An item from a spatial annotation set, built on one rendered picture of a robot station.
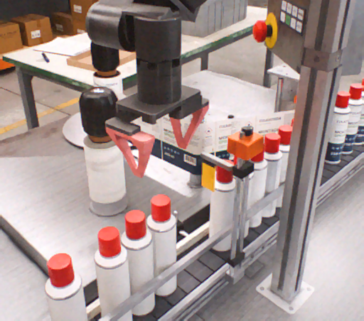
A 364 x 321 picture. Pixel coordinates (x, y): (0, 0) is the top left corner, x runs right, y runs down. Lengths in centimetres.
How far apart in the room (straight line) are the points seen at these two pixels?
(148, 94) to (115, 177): 46
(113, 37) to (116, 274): 36
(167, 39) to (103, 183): 53
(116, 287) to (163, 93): 33
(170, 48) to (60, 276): 34
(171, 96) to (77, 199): 61
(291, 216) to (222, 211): 13
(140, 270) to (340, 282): 45
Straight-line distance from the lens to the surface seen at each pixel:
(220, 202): 85
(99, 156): 94
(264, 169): 91
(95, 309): 81
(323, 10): 66
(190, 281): 87
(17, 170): 126
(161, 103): 54
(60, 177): 119
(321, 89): 67
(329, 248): 107
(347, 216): 117
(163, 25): 51
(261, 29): 76
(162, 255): 77
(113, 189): 99
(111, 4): 57
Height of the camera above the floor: 152
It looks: 29 degrees down
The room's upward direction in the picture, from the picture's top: straight up
